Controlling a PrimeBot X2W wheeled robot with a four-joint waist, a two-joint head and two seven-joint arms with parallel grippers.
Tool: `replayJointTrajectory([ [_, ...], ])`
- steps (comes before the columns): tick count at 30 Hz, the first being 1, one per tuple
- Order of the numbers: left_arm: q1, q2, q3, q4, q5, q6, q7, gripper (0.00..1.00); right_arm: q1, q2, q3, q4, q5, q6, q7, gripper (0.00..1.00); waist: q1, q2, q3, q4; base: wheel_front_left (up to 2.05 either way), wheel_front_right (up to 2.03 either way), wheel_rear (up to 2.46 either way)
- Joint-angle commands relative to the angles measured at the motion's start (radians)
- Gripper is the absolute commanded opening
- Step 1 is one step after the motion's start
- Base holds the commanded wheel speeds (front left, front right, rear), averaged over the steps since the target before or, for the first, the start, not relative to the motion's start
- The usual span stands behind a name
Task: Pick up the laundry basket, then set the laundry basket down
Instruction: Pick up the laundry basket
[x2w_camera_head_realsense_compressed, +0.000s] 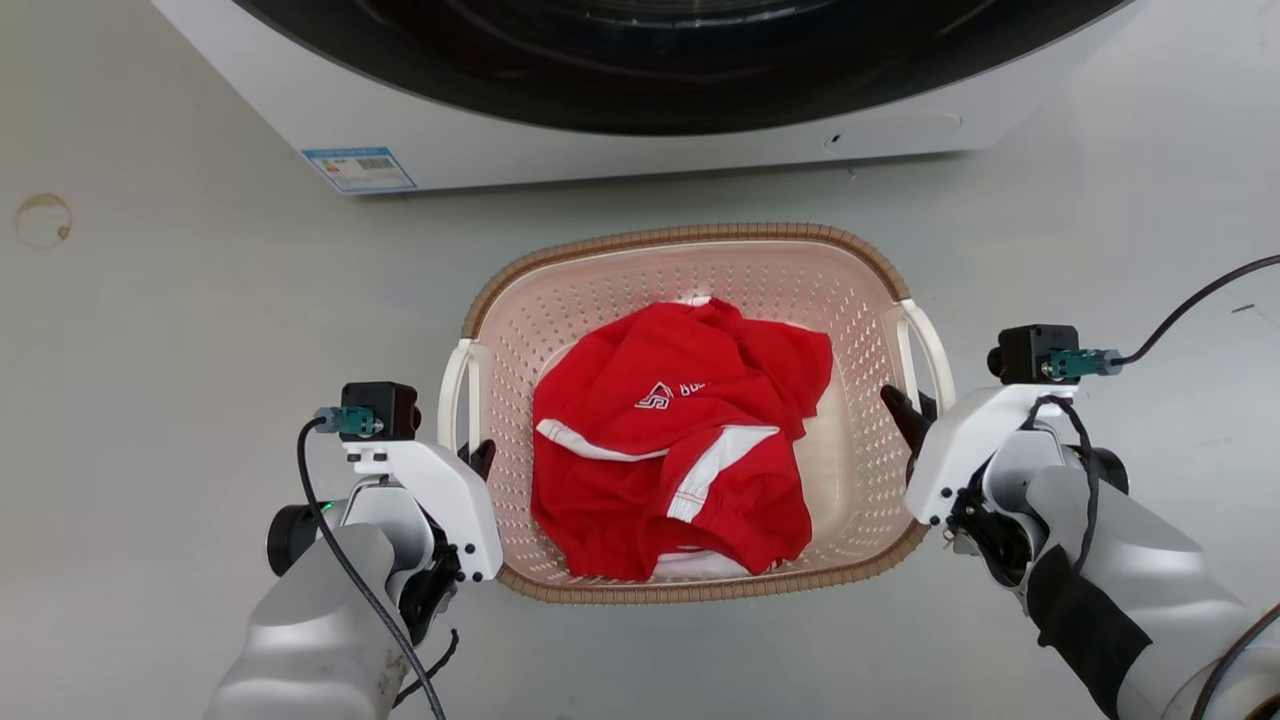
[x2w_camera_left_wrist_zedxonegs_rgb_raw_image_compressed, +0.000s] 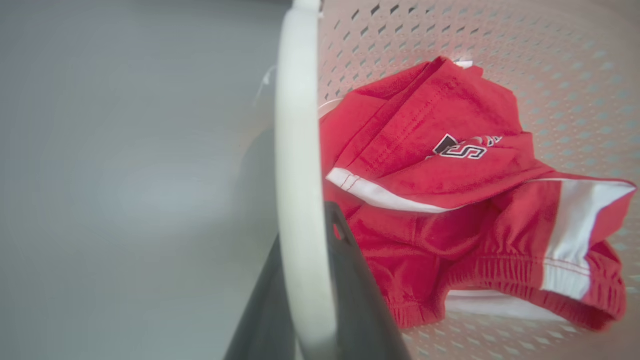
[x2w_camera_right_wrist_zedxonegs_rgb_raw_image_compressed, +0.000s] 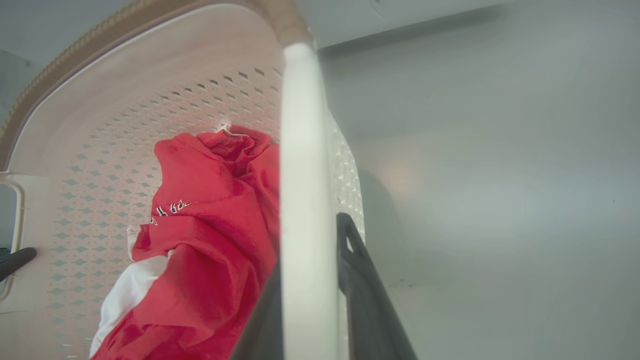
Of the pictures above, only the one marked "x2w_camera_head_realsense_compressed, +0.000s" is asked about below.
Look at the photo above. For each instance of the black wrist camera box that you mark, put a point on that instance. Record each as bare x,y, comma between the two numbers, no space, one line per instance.
1030,352
382,408

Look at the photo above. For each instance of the beige perforated laundry basket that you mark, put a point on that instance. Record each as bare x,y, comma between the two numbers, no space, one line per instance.
860,460

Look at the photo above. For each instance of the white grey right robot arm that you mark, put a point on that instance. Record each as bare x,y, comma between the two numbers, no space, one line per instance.
1130,570

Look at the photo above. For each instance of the dark round washing machine door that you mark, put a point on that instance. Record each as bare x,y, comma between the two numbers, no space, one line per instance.
680,60

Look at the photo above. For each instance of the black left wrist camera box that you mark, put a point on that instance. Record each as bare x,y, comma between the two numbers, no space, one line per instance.
382,408

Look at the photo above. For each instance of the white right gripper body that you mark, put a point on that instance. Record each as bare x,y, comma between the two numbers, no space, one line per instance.
965,440

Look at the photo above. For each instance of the blue white energy label sticker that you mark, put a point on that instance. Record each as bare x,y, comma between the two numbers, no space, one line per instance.
358,169

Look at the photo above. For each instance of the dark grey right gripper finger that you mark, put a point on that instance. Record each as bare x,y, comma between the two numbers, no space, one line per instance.
927,404
903,413

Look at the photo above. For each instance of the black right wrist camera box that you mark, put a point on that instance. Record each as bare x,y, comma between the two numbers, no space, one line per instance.
1030,352

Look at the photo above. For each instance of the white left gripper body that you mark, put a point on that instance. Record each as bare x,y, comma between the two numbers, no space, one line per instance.
455,495

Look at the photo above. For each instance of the red white sports shirt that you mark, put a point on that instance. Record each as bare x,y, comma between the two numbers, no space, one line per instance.
640,450

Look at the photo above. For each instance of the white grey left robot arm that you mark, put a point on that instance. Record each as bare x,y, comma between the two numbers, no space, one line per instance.
310,630

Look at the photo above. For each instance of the white washing machine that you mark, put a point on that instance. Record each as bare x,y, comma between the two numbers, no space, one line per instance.
620,150

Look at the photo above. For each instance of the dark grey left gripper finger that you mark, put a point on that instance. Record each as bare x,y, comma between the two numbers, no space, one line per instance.
484,457

